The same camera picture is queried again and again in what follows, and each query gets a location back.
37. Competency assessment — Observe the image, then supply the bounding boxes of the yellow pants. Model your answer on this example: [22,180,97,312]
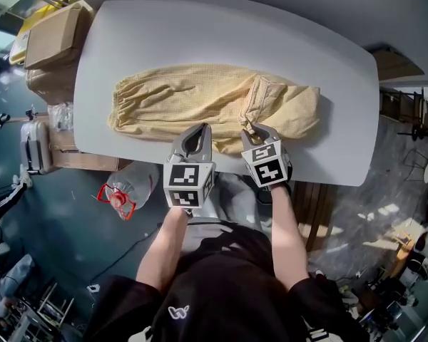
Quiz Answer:
[107,63,322,155]

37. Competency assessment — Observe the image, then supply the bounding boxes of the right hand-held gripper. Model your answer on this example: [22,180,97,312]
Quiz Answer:
[240,122,294,192]

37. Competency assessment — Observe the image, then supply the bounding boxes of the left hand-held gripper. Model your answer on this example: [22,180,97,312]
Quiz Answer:
[162,122,218,217]

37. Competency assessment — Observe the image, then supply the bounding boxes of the black wire chair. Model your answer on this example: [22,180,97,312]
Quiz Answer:
[402,147,428,184]

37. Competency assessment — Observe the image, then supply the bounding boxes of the clear plastic bag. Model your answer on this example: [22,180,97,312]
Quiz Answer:
[47,101,75,132]

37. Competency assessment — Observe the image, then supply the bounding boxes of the person's grey trousers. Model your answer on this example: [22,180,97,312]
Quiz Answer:
[183,172,274,259]

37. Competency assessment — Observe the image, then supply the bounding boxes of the white metal rack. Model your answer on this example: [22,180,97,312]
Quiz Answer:
[34,282,76,333]

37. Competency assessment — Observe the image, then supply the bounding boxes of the black floor cable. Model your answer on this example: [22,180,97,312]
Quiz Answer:
[86,222,162,289]

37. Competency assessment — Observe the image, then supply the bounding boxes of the person's right forearm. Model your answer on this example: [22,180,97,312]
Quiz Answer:
[269,182,310,294]

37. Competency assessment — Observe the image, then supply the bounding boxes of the brown cardboard sheet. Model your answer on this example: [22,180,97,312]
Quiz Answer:
[367,42,425,84]

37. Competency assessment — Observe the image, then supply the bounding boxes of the large taped cardboard box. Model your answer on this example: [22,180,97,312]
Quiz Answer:
[24,64,80,105]

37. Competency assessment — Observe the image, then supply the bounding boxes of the low cardboard box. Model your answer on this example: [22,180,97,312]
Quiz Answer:
[49,126,121,172]

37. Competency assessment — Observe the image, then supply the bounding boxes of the flat brown cardboard box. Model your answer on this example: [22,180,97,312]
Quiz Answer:
[23,2,91,71]

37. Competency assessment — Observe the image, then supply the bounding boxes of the clear water bottle red handle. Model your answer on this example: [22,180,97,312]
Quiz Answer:
[97,161,162,222]

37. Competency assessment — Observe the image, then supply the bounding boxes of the person's black shirt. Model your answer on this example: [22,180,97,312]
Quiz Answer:
[82,221,371,342]

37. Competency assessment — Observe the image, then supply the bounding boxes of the silver suitcase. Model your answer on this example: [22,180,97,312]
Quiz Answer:
[19,119,55,176]

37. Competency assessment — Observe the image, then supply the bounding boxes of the person's left forearm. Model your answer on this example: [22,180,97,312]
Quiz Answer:
[135,207,190,296]

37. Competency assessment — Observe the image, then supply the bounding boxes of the wooden slatted panel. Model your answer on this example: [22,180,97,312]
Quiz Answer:
[291,181,340,253]

